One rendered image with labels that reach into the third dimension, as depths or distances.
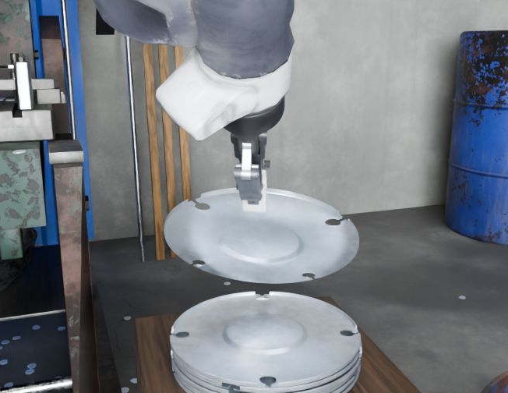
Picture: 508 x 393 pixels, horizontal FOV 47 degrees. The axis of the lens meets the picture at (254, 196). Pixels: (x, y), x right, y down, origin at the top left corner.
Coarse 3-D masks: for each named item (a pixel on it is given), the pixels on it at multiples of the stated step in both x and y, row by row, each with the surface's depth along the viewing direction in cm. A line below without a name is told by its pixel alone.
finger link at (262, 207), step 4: (264, 184) 72; (264, 188) 72; (264, 192) 73; (264, 196) 74; (244, 200) 75; (264, 200) 75; (244, 204) 76; (248, 204) 76; (260, 204) 76; (264, 204) 76; (244, 208) 77; (248, 208) 77; (252, 208) 77; (256, 208) 76; (260, 208) 76; (264, 208) 76; (260, 212) 77; (264, 212) 77
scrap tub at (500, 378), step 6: (504, 372) 64; (498, 378) 62; (504, 378) 63; (492, 384) 61; (498, 384) 62; (504, 384) 63; (486, 390) 60; (492, 390) 61; (498, 390) 62; (504, 390) 63
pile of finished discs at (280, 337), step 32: (192, 320) 94; (224, 320) 94; (256, 320) 92; (288, 320) 92; (320, 320) 94; (352, 320) 92; (192, 352) 84; (224, 352) 84; (256, 352) 84; (288, 352) 84; (320, 352) 84; (352, 352) 84; (192, 384) 80; (224, 384) 78; (256, 384) 76; (288, 384) 76; (320, 384) 78; (352, 384) 83
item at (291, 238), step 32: (224, 192) 76; (288, 192) 75; (192, 224) 83; (224, 224) 82; (256, 224) 83; (288, 224) 81; (320, 224) 80; (352, 224) 81; (192, 256) 92; (224, 256) 91; (256, 256) 92; (288, 256) 90; (320, 256) 89; (352, 256) 88
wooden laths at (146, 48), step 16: (128, 48) 217; (144, 48) 219; (160, 48) 222; (176, 48) 223; (128, 64) 218; (144, 64) 219; (160, 64) 222; (176, 64) 223; (128, 80) 219; (160, 80) 224; (160, 192) 227; (160, 208) 228; (160, 224) 228; (160, 240) 229; (144, 256) 228; (160, 256) 230; (176, 256) 234
